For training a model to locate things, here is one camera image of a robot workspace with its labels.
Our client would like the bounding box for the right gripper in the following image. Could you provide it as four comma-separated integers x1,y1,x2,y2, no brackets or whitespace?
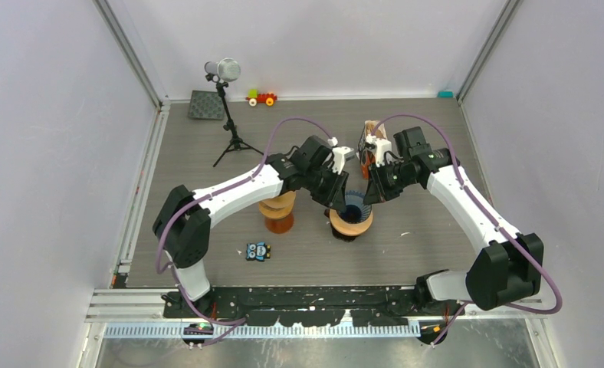
364,159,418,205

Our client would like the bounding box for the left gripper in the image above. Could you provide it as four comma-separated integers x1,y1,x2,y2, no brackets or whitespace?
303,164,347,212

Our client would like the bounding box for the blue plastic dripper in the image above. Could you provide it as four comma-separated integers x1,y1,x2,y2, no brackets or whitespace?
338,190,372,224

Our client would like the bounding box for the wooden ring stand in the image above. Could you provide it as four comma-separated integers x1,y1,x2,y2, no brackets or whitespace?
328,209,374,237

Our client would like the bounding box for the orange coffee filter box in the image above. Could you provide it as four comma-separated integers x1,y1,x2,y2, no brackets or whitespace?
357,120,384,181

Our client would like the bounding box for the wooden ring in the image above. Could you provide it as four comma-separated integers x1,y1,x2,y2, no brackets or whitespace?
258,200,296,222

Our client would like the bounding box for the amber glass carafe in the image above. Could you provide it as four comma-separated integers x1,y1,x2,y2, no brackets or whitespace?
264,214,294,234

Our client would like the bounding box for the brown paper coffee filter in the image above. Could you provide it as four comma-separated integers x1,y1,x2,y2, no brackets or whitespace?
261,192,296,209

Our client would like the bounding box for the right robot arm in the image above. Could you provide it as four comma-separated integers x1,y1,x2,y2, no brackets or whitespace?
362,126,544,315

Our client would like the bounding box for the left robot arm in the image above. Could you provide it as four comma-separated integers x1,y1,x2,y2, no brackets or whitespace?
153,136,354,317

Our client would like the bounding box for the blue owl sticker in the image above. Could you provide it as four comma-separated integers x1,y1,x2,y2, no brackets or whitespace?
245,241,271,262

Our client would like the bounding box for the teal block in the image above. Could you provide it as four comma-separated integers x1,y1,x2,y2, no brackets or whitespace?
437,90,455,99

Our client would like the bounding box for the colourful toy car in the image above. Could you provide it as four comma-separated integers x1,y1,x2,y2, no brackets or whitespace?
245,89,277,107

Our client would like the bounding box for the dark grey studded plate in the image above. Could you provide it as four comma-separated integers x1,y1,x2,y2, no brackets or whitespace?
187,90,225,120

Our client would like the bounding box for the silver microphone on tripod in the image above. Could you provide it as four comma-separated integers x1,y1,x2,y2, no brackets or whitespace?
204,57,263,167

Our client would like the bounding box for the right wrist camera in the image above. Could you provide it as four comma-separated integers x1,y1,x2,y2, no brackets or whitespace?
365,134,392,167

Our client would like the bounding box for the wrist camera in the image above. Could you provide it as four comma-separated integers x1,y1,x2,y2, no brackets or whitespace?
365,134,392,167
327,137,356,174

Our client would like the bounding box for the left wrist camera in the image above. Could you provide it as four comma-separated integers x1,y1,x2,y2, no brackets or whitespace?
327,137,356,174

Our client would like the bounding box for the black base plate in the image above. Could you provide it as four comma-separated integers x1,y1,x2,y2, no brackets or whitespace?
161,286,461,327

